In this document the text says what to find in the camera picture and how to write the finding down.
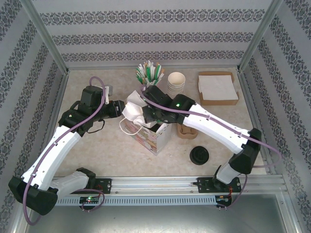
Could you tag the white paper napkin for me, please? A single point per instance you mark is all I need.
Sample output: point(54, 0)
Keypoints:
point(132, 109)

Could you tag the cartoon animal paper bag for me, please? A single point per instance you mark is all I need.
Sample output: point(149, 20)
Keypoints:
point(160, 140)

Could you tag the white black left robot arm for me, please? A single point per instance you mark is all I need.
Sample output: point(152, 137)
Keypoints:
point(56, 150)

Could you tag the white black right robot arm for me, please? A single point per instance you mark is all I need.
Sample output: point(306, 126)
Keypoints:
point(218, 128)

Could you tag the stack of white paper cups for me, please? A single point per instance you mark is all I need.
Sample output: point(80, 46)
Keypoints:
point(176, 80)

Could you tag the green white wrapped straw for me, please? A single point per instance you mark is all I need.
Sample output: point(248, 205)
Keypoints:
point(140, 75)
point(157, 71)

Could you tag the wooden stirrer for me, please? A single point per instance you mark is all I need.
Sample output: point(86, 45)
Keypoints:
point(145, 65)

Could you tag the brown pulp cup carrier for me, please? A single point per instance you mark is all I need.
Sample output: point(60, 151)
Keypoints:
point(187, 133)

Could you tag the brown cardboard tray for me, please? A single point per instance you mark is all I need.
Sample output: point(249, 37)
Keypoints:
point(218, 102)

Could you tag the white napkin stack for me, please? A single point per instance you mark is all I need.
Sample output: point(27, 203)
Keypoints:
point(218, 87)

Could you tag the black cup lid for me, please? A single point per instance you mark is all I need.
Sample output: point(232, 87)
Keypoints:
point(199, 155)

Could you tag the small circuit board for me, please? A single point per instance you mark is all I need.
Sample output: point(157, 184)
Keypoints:
point(222, 199)
point(90, 199)

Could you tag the aluminium frame post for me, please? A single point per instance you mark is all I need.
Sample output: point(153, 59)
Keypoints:
point(258, 36)
point(45, 36)

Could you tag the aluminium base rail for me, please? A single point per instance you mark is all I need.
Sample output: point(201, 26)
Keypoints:
point(155, 184)

